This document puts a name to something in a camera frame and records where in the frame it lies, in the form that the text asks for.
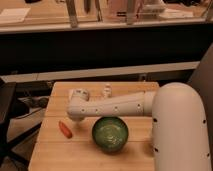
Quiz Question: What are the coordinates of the metal frame post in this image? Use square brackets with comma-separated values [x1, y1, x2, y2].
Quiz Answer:
[66, 0, 78, 28]

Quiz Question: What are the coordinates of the white paper sheet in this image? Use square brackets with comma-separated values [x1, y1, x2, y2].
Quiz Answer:
[0, 8, 30, 24]

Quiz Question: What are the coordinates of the black office chair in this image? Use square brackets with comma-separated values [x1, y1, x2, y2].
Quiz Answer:
[0, 77, 43, 168]

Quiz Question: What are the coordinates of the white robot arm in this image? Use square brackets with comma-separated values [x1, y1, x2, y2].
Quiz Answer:
[67, 82, 213, 171]

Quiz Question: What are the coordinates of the green bowl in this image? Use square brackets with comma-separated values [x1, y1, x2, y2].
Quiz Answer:
[92, 117, 129, 153]

